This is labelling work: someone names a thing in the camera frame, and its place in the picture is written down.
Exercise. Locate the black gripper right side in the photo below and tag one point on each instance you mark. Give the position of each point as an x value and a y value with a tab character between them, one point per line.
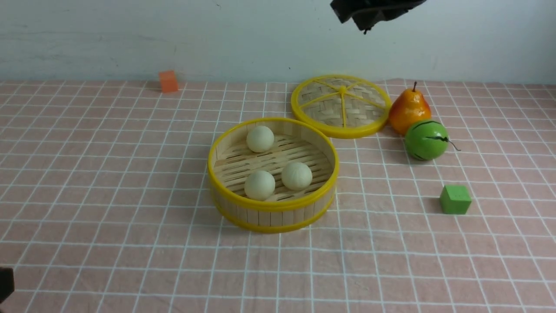
367	13

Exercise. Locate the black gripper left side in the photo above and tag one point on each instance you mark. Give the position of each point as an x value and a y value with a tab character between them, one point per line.
7	283

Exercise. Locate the white bun front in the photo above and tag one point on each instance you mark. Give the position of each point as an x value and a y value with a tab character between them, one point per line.
260	139

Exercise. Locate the white bun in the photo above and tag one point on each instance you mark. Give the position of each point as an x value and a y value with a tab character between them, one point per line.
260	139
259	185
296	176

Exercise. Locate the bamboo steamer lid yellow rim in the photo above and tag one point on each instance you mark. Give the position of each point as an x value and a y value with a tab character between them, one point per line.
341	106

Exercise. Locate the bamboo steamer tray yellow rim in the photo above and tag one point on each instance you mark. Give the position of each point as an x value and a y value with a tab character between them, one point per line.
230	162

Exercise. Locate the orange yellow toy pear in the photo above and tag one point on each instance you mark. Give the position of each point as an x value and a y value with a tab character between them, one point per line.
410	107

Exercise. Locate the pink checked tablecloth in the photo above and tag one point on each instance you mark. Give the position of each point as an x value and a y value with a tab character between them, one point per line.
105	207

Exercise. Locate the green toy watermelon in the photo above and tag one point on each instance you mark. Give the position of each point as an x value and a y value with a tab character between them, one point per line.
427	140

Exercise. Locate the green cube block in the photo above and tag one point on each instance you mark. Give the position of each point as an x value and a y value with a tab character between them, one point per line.
455	199

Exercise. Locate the orange cube block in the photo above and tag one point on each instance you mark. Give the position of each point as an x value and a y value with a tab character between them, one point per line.
168	81

